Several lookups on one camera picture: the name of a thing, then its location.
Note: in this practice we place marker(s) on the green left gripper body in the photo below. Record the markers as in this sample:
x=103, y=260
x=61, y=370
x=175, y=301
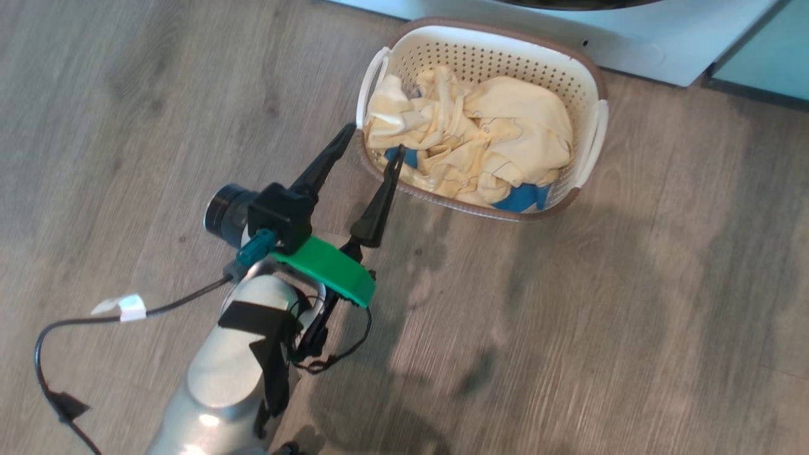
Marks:
x=328, y=268

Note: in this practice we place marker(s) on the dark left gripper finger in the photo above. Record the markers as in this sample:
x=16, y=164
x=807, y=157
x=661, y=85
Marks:
x=379, y=208
x=322, y=167

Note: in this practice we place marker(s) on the white front-load washing machine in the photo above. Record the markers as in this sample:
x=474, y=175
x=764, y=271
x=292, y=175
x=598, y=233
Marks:
x=632, y=38

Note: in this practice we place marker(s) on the pale green cabinet panel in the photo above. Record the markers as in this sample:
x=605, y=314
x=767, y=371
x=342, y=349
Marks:
x=771, y=57

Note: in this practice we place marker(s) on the cream perforated laundry basket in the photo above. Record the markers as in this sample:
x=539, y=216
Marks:
x=480, y=60

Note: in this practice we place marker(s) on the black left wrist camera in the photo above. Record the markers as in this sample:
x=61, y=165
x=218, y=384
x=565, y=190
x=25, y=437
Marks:
x=281, y=212

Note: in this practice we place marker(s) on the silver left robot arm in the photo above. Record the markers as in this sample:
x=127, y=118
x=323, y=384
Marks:
x=227, y=366

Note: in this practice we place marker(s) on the pale yellow garment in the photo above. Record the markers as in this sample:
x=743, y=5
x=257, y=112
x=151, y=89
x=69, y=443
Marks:
x=505, y=136

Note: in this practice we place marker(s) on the blue garment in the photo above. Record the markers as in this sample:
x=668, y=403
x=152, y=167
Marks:
x=521, y=197

